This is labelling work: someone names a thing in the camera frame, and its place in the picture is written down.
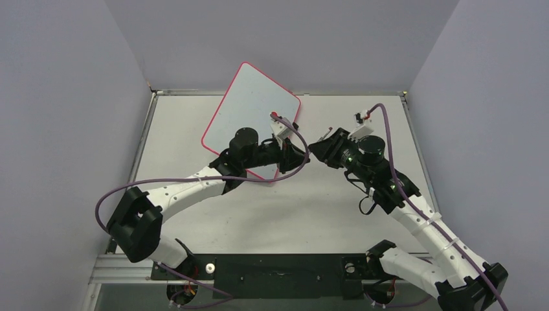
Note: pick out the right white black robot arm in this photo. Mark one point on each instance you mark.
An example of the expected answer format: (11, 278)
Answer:
(457, 277)

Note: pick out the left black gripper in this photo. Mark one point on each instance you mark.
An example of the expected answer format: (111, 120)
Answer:
(289, 157)

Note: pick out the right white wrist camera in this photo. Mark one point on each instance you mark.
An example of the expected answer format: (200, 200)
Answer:
(363, 128)

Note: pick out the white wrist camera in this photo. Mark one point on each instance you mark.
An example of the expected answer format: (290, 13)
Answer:
(363, 128)
(281, 127)

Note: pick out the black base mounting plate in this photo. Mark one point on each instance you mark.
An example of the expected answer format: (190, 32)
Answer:
(285, 276)

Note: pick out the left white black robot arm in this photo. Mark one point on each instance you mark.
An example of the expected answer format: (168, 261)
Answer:
(136, 222)

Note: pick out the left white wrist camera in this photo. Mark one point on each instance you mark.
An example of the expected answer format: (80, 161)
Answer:
(281, 127)

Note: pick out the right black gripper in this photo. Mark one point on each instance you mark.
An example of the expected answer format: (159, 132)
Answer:
(336, 146)

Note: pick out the pink framed whiteboard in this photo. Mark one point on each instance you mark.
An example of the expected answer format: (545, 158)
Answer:
(240, 127)

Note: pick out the purple capped whiteboard marker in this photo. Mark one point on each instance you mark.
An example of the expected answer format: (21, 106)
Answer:
(330, 129)

